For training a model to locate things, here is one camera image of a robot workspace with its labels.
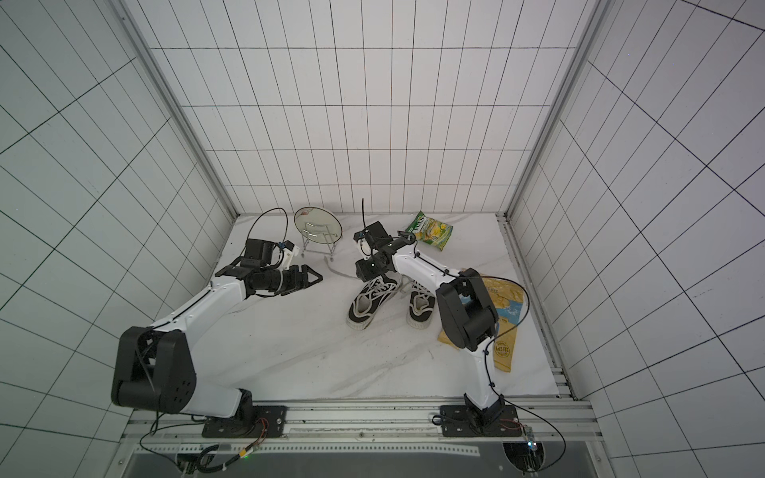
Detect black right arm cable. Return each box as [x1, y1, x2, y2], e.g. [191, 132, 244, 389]
[477, 274, 568, 473]

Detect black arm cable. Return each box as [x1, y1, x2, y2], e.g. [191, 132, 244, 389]
[477, 274, 568, 473]
[138, 411, 270, 476]

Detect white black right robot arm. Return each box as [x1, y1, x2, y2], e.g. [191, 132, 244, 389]
[354, 222, 504, 429]

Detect green spring tea snack bag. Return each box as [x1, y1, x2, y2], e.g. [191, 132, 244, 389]
[406, 211, 453, 250]

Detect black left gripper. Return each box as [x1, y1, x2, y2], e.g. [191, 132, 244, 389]
[257, 265, 323, 297]

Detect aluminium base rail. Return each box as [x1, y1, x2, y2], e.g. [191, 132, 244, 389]
[155, 396, 603, 443]

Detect round mirror on wire stand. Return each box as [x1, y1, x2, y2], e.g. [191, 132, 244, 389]
[293, 206, 344, 262]

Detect black white sneaker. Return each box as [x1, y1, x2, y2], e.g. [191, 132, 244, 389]
[408, 281, 436, 330]
[347, 273, 402, 330]

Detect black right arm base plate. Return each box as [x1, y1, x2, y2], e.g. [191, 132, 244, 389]
[432, 402, 523, 438]

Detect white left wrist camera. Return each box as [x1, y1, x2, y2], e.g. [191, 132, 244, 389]
[277, 240, 300, 270]

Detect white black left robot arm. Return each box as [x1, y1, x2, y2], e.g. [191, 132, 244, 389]
[111, 239, 323, 421]

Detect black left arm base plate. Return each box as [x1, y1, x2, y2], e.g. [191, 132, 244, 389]
[201, 406, 289, 439]

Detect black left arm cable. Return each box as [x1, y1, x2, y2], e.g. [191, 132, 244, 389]
[138, 411, 270, 476]

